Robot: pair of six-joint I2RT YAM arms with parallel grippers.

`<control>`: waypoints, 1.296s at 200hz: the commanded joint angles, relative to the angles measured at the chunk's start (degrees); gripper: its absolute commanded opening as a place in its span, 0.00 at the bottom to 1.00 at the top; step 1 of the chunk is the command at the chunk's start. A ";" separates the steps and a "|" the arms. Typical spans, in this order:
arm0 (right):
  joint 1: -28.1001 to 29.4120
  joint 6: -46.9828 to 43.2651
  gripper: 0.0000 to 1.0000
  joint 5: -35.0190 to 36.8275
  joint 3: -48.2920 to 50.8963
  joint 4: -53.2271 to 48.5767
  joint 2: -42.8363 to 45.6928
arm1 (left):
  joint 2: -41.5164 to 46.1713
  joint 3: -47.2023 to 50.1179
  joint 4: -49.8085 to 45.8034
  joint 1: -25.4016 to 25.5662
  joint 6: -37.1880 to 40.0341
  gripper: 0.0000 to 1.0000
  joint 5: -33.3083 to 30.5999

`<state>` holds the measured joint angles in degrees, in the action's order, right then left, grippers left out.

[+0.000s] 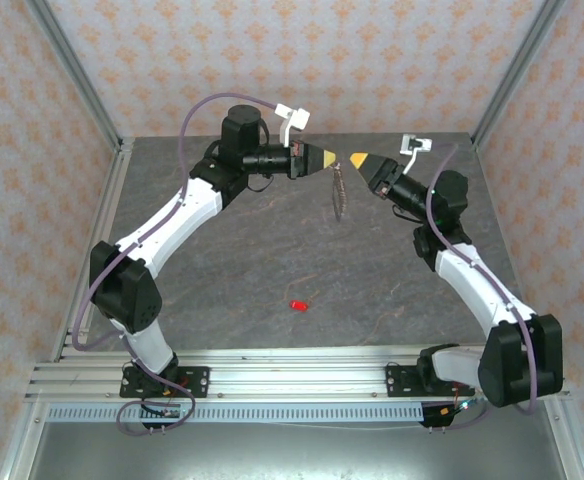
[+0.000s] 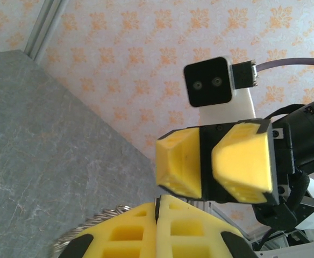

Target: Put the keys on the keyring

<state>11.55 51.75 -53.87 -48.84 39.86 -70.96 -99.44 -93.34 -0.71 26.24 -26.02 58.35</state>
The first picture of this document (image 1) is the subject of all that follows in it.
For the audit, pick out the red key tag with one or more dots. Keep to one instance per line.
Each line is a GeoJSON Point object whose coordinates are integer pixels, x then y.
{"type": "Point", "coordinates": [298, 305]}

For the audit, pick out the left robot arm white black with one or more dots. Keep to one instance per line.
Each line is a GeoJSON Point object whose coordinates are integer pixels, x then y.
{"type": "Point", "coordinates": [127, 295]}

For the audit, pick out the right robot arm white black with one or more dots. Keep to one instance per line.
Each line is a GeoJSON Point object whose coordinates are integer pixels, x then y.
{"type": "Point", "coordinates": [517, 360]}

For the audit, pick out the small electronics board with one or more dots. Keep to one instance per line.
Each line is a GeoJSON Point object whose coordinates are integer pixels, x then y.
{"type": "Point", "coordinates": [171, 412]}
{"type": "Point", "coordinates": [464, 405]}

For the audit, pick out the grey sheet metal panel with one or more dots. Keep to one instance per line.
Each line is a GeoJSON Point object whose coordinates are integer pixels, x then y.
{"type": "Point", "coordinates": [292, 455]}

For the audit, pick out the aluminium frame post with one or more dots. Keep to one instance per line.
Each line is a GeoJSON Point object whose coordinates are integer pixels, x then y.
{"type": "Point", "coordinates": [79, 75]}
{"type": "Point", "coordinates": [514, 70]}

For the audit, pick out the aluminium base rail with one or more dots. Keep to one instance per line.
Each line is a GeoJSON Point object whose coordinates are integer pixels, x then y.
{"type": "Point", "coordinates": [297, 375]}

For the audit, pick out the aluminium frame rail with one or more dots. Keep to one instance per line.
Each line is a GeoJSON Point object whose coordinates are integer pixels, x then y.
{"type": "Point", "coordinates": [19, 450]}
{"type": "Point", "coordinates": [567, 445]}

